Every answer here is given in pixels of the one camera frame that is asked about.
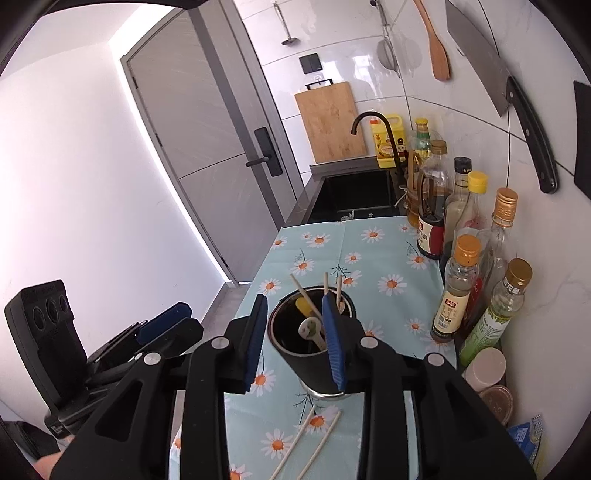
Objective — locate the black wall socket panel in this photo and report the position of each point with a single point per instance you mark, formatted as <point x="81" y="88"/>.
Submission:
<point x="582" y="138"/>

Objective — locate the wooden cutting board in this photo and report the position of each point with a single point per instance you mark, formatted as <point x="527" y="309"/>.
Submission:
<point x="330" y="122"/>

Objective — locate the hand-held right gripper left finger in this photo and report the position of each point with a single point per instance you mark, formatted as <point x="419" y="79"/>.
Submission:
<point x="254" y="350"/>

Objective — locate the black wall switch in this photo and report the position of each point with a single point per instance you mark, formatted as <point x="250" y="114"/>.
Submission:
<point x="310" y="63"/>

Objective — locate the grey door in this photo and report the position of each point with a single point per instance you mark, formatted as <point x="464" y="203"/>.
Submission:
<point x="194" y="115"/>

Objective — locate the gold cap clear bottle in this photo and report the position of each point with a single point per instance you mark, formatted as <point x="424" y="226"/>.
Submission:
<point x="503" y="217"/>

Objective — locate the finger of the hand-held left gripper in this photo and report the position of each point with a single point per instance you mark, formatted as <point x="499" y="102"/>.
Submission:
<point x="184" y="334"/>
<point x="161" y="318"/>

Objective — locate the metal ladle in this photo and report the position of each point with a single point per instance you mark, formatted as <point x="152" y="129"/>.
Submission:
<point x="288" y="41"/>

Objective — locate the black sink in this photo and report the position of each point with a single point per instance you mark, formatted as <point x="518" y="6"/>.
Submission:
<point x="355" y="189"/>

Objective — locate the black cylindrical utensil holder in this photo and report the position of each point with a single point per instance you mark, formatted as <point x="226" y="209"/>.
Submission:
<point x="304" y="369"/>

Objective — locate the black faucet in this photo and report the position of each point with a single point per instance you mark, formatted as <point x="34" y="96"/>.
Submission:
<point x="388" y="127"/>

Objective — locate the brown lid jar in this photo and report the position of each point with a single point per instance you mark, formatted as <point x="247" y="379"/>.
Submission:
<point x="496" y="404"/>

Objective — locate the yellow oil jug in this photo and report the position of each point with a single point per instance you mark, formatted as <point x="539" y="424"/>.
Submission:
<point x="383" y="143"/>

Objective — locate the person's left hand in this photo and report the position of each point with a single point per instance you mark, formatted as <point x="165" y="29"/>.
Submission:
<point x="46" y="465"/>

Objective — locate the white and blue salt bag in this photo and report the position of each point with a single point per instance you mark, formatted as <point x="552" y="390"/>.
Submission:
<point x="524" y="438"/>

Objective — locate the wooden spatula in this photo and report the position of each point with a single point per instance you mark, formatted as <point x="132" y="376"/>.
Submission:
<point x="438" y="60"/>

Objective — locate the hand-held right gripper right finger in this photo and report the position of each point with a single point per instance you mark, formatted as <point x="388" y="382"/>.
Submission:
<point x="334" y="350"/>

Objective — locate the gold cap green label bottle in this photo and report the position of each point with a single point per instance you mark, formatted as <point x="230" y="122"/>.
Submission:
<point x="498" y="318"/>

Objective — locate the yellow cap glass bottle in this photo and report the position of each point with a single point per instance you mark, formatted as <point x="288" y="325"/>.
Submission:
<point x="478" y="184"/>

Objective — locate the daisy print tablecloth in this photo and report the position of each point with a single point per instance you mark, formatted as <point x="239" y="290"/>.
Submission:
<point x="369" y="295"/>

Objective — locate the yellow spoon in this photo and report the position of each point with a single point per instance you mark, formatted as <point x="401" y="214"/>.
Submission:
<point x="304" y="307"/>

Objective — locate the metal strainer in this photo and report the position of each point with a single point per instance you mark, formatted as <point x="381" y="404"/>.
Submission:
<point x="388" y="53"/>

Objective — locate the yellow cap oil bottle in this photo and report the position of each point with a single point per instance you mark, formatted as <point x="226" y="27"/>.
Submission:
<point x="422" y="138"/>

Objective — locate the dark soy sauce jug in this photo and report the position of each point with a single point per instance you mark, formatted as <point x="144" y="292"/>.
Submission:
<point x="431" y="230"/>

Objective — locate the gold cap brown sauce bottle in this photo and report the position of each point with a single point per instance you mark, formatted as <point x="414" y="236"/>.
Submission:
<point x="455" y="300"/>

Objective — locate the black cap glass bottle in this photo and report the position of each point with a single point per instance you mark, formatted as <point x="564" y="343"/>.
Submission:
<point x="461" y="184"/>

